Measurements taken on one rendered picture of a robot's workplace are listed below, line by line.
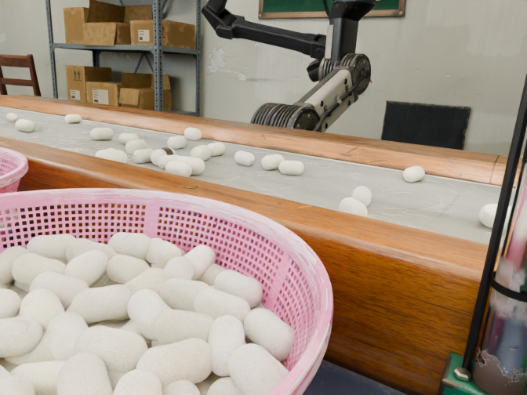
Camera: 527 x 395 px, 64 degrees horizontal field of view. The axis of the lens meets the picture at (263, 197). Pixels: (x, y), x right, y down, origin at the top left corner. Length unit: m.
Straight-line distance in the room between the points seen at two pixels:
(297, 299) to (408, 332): 0.08
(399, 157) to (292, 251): 0.41
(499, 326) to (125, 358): 0.17
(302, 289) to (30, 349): 0.13
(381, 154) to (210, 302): 0.45
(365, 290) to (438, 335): 0.05
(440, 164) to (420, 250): 0.36
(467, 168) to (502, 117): 1.91
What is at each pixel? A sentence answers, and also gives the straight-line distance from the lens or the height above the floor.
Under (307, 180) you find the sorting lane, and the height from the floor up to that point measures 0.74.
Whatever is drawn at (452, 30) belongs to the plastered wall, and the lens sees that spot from 2.56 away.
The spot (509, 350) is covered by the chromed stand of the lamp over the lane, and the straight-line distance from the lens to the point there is 0.24.
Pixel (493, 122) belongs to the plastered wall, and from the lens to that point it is 2.53.
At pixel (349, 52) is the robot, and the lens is 1.23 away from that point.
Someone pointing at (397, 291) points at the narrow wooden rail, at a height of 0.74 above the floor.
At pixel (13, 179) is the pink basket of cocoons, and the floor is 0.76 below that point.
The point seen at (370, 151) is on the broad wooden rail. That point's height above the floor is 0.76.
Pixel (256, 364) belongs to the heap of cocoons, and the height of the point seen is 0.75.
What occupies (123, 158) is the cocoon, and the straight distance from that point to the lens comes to 0.54.
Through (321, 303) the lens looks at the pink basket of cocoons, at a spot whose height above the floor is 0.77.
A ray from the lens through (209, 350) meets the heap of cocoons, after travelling 0.20.
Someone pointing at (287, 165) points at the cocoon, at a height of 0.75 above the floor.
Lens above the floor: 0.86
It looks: 16 degrees down
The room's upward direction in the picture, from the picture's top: 3 degrees clockwise
